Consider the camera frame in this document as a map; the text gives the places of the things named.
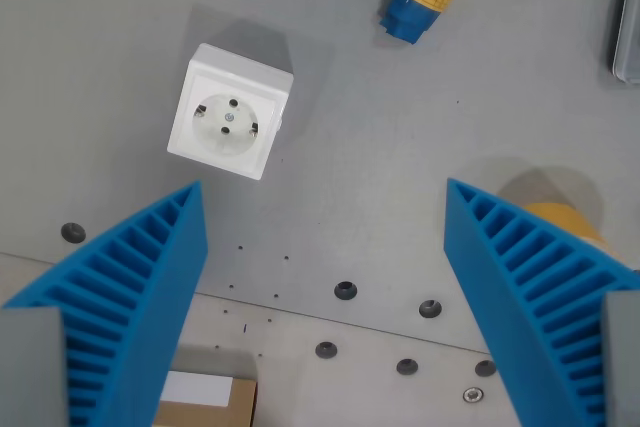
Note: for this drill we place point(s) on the silver table screw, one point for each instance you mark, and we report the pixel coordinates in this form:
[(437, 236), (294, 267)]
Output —
[(472, 394)]

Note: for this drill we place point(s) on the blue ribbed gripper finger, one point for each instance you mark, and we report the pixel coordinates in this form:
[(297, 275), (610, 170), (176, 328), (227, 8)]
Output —
[(500, 297), (150, 297)]

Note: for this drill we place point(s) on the dark table bolt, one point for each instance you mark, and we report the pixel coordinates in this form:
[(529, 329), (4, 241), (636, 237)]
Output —
[(326, 350), (430, 308), (73, 232)]

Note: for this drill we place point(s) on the cardboard box with white label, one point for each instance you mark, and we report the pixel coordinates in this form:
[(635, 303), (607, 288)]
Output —
[(240, 402)]

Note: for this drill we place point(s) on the grey case with orange clip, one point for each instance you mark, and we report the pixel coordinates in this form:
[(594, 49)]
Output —
[(630, 37)]

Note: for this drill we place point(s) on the white wall socket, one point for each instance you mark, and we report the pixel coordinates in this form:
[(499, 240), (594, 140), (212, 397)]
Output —
[(225, 117)]

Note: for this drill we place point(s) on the brown tape roll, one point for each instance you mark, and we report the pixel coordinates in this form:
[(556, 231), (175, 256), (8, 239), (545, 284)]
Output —
[(565, 217)]

